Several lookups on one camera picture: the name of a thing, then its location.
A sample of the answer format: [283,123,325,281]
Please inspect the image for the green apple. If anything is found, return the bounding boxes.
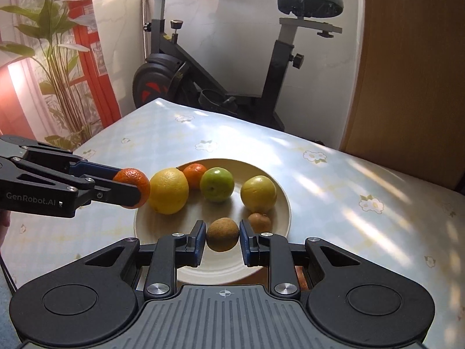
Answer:
[199,167,235,202]

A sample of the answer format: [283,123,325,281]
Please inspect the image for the dark red apple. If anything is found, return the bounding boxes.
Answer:
[295,266,309,291]

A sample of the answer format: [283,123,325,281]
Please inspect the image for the large yellow orange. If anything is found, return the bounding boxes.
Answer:
[148,168,189,215]

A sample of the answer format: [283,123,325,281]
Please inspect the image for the black exercise bike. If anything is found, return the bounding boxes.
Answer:
[112,0,345,144]

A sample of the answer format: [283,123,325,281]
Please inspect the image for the wooden wardrobe panel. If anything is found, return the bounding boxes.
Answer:
[341,0,464,192]

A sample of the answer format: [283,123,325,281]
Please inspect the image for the small brown-yellow fruit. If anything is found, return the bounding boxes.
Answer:
[248,213,273,234]

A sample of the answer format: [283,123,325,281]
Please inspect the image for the green potted plant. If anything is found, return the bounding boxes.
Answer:
[0,0,99,152]

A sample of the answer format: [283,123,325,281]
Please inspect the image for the black cable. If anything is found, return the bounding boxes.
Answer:
[0,252,18,295]

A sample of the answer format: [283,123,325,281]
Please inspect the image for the small brown kiwi fruit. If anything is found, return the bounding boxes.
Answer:
[207,218,239,252]

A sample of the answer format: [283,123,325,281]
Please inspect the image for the red patterned curtain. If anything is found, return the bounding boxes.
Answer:
[0,0,123,143]

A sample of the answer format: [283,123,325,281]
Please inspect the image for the person's left hand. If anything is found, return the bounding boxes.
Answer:
[0,210,11,247]

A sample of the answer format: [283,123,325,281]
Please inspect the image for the yellow-green apple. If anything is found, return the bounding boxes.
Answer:
[240,176,278,213]

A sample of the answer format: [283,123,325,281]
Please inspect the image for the beige round plate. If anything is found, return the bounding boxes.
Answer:
[134,159,291,284]

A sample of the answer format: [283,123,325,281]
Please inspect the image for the small orange mandarin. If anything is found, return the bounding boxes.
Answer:
[182,163,207,190]

